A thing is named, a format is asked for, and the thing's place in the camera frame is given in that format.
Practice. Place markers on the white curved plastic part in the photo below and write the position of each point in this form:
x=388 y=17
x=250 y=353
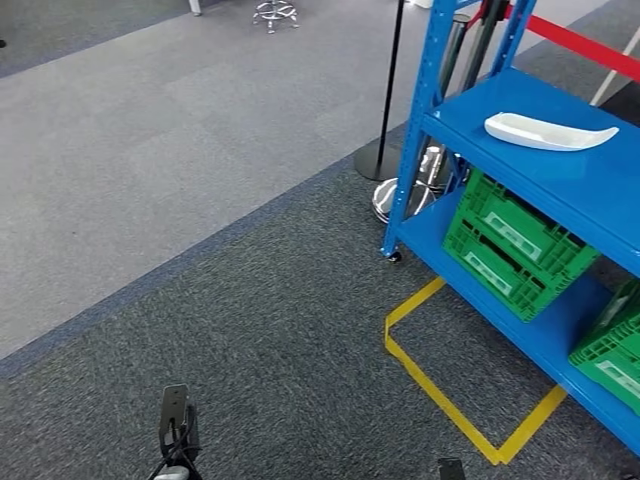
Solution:
x=540 y=132

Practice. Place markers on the black stanchion post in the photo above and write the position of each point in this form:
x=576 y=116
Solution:
x=377 y=162

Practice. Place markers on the chrome stanchion post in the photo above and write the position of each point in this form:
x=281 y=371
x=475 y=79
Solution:
x=452 y=73
x=482 y=40

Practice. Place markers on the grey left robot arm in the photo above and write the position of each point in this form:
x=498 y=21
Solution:
x=172 y=474

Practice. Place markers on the white desk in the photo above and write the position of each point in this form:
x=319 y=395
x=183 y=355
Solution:
x=615 y=66

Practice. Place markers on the chrome stool base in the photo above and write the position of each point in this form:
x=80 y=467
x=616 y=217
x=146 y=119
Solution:
x=275 y=12

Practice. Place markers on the red barrier belt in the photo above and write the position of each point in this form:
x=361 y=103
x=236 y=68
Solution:
x=580 y=45

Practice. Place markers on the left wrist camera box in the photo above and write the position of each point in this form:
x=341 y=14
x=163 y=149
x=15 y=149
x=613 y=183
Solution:
x=172 y=411

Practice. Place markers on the green plastic crate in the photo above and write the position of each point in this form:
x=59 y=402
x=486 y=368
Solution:
x=520 y=252
x=610 y=358

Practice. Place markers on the blue metal shelf rack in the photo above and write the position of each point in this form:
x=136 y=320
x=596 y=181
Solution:
x=550 y=179

